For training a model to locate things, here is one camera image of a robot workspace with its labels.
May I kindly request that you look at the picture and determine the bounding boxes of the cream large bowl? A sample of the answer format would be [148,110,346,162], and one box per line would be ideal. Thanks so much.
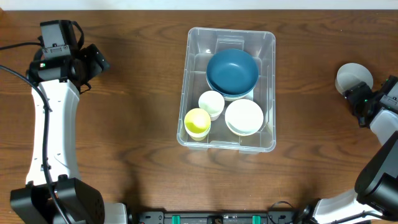
[222,92,253,101]

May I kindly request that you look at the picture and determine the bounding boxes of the cream cup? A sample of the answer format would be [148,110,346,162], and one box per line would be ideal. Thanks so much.
[198,91,224,116]

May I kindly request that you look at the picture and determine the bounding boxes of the pink cup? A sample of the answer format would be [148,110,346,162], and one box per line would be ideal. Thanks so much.
[209,110,222,121]

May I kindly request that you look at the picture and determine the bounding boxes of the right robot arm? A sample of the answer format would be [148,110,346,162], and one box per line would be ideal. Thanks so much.
[294,76,397,223]

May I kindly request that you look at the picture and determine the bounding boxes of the yellow cup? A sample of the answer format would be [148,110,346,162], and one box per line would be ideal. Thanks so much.
[184,108,211,128]
[188,133,208,141]

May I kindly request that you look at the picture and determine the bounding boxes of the clear plastic storage container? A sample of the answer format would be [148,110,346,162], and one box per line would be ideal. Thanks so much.
[177,27,276,154]

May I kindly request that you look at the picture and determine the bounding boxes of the yellow small bowl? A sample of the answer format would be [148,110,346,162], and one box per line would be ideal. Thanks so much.
[231,129,257,136]

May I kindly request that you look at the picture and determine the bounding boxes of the light blue cup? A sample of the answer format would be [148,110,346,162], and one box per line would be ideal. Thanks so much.
[185,126,211,138]

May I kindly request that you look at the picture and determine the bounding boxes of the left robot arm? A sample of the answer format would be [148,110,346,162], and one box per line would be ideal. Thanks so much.
[10,20,129,223]

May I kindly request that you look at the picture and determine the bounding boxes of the grey small bowl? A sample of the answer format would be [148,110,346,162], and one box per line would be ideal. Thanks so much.
[335,63,374,95]

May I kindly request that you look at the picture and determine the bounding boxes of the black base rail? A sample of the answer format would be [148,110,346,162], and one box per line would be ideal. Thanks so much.
[127,210,305,224]

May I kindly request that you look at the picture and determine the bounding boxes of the blue bowl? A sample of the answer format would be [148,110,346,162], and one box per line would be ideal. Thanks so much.
[206,80,256,98]
[206,49,259,95]

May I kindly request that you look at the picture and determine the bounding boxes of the white small bowl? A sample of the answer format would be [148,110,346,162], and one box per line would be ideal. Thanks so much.
[224,99,264,131]

